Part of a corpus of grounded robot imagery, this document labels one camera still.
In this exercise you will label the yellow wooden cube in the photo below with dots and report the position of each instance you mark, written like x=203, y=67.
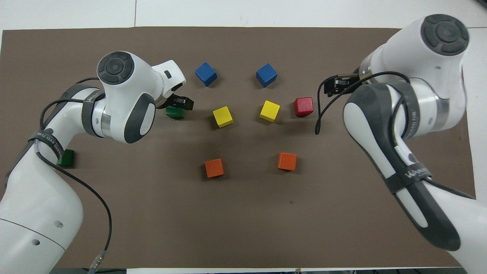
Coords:
x=269, y=110
x=222, y=116

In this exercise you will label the brown table mat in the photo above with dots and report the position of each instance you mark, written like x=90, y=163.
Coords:
x=247, y=213

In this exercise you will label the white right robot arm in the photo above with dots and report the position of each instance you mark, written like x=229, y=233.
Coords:
x=418, y=57

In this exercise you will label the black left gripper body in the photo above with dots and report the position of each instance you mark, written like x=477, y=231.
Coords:
x=175, y=101

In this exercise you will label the orange wooden cube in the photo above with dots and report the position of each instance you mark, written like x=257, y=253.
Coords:
x=287, y=161
x=214, y=168

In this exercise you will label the red wooden cube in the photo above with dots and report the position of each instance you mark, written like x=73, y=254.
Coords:
x=303, y=106

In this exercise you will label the blue wooden cube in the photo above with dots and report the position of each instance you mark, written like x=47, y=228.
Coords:
x=266, y=75
x=206, y=74

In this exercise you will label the green wooden cube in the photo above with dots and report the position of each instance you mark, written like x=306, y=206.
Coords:
x=175, y=113
x=67, y=158

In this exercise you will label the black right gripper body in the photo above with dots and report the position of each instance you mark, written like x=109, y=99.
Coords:
x=346, y=83

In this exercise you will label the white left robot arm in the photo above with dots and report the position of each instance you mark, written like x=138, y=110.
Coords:
x=34, y=213

